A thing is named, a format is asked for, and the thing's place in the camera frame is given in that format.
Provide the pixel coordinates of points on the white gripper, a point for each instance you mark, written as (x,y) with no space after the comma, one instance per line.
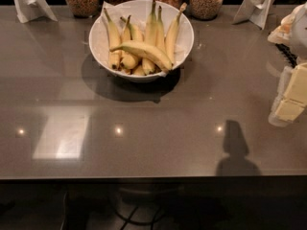
(300,35)

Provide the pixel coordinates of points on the white ceramic bowl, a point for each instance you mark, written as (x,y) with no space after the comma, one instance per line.
(139,11)

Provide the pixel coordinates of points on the yellow banana far right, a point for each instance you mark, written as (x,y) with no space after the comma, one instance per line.
(171,36)

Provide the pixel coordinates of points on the yellow banana centre upright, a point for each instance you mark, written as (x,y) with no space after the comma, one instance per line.
(150,38)

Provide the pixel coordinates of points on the white paper stand right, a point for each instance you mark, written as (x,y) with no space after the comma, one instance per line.
(255,11)

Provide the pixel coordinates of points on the white paper liner in bowl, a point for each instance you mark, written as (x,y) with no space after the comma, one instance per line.
(141,40)

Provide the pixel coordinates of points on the yellow banana behind centre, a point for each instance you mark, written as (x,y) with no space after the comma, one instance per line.
(160,42)

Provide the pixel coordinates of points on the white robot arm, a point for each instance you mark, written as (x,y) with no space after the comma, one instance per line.
(292,32)

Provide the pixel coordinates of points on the glass jar of grains right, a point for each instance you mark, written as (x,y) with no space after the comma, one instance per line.
(205,9)

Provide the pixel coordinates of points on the white paper stand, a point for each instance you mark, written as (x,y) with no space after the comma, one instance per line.
(28,10)
(255,11)

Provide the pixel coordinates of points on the yellow banana far left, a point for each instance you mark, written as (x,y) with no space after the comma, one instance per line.
(114,40)

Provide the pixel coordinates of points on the white paper stand left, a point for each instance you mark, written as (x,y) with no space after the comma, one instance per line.
(28,10)

